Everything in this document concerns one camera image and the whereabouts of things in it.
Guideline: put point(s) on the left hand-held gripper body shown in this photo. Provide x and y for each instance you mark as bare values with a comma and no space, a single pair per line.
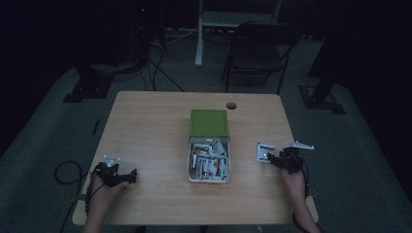
108,174

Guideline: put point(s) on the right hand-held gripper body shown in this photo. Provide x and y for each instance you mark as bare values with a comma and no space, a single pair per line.
291,160

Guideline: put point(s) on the grey white sachet packet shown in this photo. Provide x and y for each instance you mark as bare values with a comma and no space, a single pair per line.
264,152

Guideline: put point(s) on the tray of small parts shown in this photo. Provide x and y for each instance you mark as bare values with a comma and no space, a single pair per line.
191,176

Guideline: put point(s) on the person's left hand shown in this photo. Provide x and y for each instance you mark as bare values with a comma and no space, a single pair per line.
100,194

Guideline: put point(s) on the person's right hand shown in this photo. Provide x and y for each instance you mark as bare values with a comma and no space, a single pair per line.
295,183

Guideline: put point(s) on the small black stick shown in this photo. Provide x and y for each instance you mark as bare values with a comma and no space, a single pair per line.
96,126

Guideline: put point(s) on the pile of small packets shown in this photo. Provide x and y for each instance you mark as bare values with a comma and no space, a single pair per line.
209,160

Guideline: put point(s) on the black stand base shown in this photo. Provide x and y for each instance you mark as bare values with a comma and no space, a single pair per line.
89,89
319,98

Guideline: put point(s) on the round table grommet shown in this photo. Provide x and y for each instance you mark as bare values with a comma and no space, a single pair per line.
231,105

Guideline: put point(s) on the green box lid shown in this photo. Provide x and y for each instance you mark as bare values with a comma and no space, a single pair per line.
209,123

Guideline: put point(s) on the black folding chair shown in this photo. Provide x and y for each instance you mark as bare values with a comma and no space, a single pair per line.
256,56

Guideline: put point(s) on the white metal desk frame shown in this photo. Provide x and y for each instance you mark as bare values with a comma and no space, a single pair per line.
199,39

